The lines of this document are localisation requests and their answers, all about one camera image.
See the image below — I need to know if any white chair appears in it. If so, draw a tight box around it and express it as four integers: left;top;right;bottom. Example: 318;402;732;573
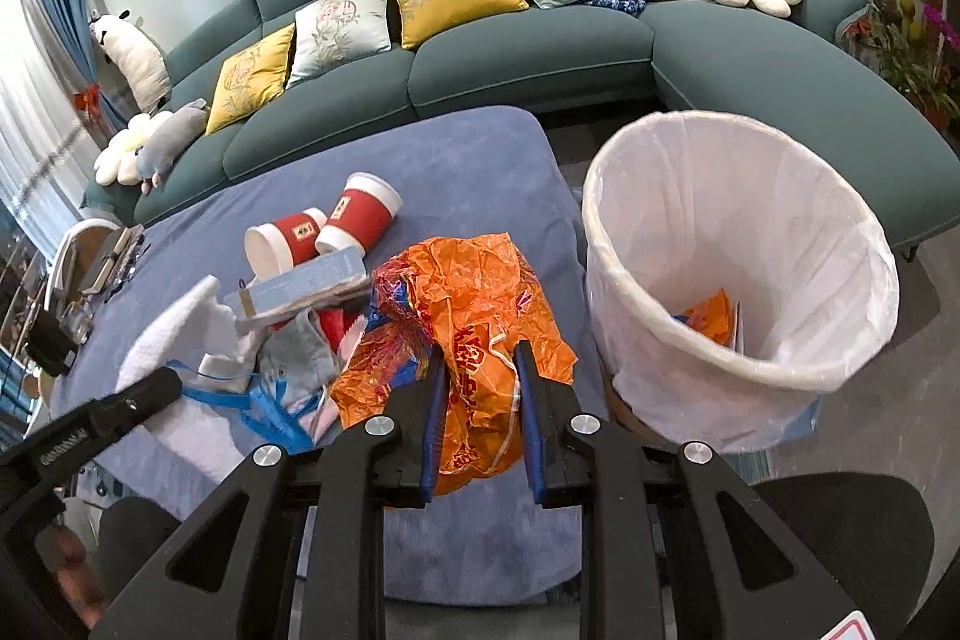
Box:
43;218;122;313

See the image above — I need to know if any light blue embroidered cushion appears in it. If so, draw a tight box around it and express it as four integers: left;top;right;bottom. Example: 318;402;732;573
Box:
286;0;392;89

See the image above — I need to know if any red paper cup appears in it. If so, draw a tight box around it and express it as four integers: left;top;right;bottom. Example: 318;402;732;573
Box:
315;171;404;256
244;206;329;278

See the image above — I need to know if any small yellow cushion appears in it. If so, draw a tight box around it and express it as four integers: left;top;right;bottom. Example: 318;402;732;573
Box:
204;22;296;136

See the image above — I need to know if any grey plush animal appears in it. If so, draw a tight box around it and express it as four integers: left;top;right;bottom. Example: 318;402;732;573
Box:
138;98;210;192

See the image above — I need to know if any blue curtain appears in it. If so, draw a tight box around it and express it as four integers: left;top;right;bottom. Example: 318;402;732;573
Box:
26;0;104;125

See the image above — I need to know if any green potted plant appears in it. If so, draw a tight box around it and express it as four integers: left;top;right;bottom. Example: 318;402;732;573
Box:
841;0;960;125

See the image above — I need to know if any blue plastic strip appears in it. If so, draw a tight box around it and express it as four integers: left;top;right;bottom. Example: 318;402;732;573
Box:
180;376;312;455

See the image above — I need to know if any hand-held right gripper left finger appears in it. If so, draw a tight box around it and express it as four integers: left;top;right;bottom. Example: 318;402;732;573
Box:
90;344;451;640

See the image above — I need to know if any teal sofa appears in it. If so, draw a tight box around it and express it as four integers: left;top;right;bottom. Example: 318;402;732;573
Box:
79;0;960;253

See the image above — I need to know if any white panda plush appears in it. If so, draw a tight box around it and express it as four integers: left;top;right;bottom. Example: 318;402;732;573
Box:
88;9;173;113

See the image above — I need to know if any white paper towel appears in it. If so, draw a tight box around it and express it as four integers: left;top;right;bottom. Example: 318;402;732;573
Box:
116;275;260;485

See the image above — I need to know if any light blue box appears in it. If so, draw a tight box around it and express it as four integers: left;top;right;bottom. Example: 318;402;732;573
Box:
238;246;370;320

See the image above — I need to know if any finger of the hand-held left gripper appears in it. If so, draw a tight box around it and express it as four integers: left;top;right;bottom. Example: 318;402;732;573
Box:
0;368;185;470

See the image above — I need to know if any orange plastic bag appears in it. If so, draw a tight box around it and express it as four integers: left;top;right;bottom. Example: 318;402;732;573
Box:
330;233;578;497

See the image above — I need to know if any white-lined trash bin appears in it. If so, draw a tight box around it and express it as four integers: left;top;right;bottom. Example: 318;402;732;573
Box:
581;110;901;455

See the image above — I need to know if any black device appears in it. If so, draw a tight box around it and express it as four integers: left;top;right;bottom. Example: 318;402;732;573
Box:
25;308;85;376

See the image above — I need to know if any small orange plastic scrap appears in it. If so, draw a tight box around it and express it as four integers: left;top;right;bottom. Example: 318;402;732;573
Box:
673;289;734;347

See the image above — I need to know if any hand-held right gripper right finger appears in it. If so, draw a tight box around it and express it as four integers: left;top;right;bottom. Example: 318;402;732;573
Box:
514;340;871;640

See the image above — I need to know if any red bow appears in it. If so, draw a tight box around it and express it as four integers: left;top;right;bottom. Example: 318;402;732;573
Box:
72;83;104;125

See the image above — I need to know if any grey face mask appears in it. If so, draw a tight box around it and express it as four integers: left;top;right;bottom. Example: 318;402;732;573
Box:
259;308;340;387

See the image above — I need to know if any blue table cloth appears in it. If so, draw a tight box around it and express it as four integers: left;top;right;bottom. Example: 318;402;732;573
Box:
49;107;595;611

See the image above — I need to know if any person's left hand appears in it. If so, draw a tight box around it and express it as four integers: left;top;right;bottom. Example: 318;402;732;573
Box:
56;524;107;623

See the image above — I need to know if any black fabric chair seat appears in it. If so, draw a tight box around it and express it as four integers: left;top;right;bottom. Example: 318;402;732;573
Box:
748;473;935;640
100;496;182;612

